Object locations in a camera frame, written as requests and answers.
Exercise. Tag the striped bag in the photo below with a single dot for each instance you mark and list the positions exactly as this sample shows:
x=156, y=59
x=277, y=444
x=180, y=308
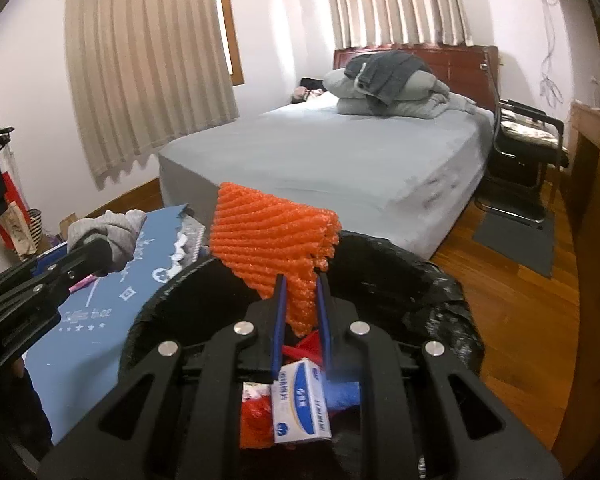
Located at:
x=36, y=227

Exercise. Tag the bin with black bag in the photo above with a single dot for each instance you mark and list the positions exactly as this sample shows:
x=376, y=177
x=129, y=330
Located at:
x=420, y=290

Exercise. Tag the black metal chair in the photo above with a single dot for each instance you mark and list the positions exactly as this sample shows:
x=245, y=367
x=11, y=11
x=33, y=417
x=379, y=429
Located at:
x=510, y=175

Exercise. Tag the grey sock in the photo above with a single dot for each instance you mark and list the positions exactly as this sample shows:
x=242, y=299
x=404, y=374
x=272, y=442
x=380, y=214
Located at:
x=115, y=230

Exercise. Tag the wooden headboard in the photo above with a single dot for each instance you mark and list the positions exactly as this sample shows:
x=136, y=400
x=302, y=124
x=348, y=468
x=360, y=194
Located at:
x=460, y=70

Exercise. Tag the beige printed tote bag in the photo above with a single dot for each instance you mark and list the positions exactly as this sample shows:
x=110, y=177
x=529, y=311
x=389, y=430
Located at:
x=17, y=230

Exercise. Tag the dark grey clothing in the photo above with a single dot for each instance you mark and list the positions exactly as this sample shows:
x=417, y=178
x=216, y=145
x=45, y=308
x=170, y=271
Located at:
x=387, y=75

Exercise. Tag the bed with grey sheet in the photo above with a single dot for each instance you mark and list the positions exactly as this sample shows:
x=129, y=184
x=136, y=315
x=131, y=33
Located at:
x=330, y=160

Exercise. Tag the black bag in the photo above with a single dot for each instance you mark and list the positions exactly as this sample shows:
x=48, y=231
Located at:
x=307, y=89

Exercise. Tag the folded grey duvet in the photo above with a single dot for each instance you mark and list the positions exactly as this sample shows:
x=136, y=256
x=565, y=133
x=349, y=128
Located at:
x=420, y=102

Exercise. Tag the wooden desk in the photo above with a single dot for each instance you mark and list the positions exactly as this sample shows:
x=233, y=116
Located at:
x=595, y=210

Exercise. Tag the orange foam net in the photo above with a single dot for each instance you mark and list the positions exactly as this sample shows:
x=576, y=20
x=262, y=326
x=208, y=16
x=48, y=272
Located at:
x=265, y=230

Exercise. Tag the wooden window frame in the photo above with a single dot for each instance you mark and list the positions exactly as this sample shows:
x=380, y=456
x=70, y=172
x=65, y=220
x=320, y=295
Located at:
x=230, y=35

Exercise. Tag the beige curtain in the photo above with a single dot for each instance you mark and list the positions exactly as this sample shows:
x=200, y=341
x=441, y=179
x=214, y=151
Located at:
x=145, y=70
x=395, y=0

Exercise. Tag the grey floor mat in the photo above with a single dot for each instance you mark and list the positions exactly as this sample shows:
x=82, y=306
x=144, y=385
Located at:
x=517, y=245

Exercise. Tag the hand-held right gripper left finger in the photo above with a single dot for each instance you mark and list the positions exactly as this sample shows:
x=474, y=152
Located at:
x=279, y=330

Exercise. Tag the blue plastic wrapper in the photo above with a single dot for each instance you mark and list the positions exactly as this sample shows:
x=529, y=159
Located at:
x=342, y=394

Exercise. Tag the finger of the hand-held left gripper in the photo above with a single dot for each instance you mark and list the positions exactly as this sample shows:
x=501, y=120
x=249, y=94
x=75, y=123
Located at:
x=87, y=262
x=45, y=264

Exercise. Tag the chair cushion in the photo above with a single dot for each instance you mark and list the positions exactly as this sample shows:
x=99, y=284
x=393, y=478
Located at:
x=527, y=132

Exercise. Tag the white box with blue label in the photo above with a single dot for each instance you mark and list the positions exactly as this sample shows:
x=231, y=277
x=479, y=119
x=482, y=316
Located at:
x=300, y=400

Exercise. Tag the blue printed table cover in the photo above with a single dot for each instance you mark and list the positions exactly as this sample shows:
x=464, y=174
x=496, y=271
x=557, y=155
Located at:
x=110, y=310

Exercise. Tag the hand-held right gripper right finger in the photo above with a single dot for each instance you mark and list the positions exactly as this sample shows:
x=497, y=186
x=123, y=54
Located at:
x=324, y=330

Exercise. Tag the red garment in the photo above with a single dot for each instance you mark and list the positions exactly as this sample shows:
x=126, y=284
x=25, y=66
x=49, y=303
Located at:
x=7, y=192

